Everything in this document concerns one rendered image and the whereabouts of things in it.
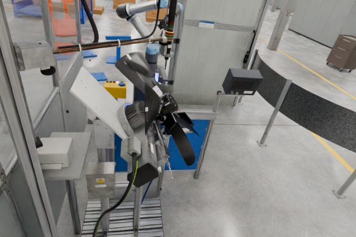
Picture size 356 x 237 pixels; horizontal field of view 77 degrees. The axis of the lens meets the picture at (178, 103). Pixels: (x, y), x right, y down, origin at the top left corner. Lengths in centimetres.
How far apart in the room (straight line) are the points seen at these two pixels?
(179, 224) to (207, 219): 26
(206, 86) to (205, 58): 47
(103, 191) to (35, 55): 89
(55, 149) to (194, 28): 233
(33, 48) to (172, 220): 176
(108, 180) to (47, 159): 34
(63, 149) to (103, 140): 20
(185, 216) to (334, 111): 178
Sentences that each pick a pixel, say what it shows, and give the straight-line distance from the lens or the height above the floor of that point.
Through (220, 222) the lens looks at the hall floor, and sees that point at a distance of 228.
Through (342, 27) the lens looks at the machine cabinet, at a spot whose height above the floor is 83.
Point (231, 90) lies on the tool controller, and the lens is 185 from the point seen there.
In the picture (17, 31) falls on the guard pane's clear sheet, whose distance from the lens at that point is 134.
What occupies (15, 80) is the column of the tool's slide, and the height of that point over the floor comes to 149.
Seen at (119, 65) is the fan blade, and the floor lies 140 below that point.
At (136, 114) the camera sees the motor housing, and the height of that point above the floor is 117.
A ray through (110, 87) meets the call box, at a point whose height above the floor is 107.
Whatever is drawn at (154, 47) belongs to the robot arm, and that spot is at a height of 124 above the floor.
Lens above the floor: 187
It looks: 31 degrees down
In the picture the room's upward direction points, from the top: 10 degrees clockwise
